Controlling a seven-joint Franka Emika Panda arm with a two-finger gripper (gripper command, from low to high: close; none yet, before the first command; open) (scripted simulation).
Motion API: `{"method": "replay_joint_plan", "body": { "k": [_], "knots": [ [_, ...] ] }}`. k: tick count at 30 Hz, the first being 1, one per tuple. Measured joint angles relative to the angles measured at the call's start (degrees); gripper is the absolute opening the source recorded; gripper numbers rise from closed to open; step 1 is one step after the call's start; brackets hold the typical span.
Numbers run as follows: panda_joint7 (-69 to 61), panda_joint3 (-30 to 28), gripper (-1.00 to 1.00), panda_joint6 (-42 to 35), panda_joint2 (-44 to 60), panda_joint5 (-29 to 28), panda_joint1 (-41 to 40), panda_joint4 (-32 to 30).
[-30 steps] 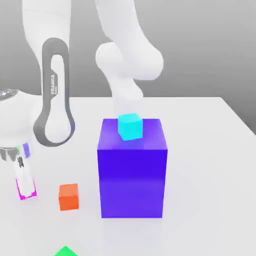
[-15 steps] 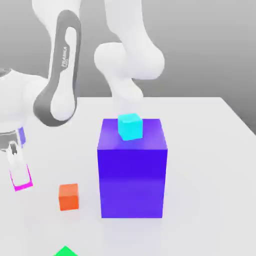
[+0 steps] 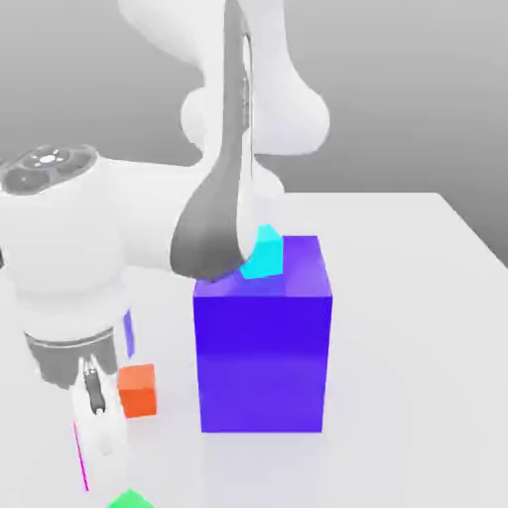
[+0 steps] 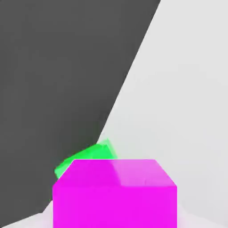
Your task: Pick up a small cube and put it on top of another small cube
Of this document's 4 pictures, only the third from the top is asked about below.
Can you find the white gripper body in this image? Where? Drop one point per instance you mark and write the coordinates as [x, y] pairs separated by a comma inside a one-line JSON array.
[[109, 420]]

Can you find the small magenta cube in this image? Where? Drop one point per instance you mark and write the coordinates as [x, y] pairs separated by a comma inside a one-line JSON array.
[[81, 460]]

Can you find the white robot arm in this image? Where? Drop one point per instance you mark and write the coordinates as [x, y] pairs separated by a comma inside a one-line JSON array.
[[71, 238]]

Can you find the small orange cube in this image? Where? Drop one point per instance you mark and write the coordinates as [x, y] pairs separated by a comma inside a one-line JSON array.
[[137, 397]]

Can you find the small green cube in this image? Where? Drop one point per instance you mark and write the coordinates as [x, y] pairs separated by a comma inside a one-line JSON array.
[[131, 501]]

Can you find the small cyan cube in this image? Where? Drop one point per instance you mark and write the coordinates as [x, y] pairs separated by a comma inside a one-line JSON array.
[[266, 254]]

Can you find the large blue box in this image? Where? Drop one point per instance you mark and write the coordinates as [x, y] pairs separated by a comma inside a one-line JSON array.
[[262, 357]]

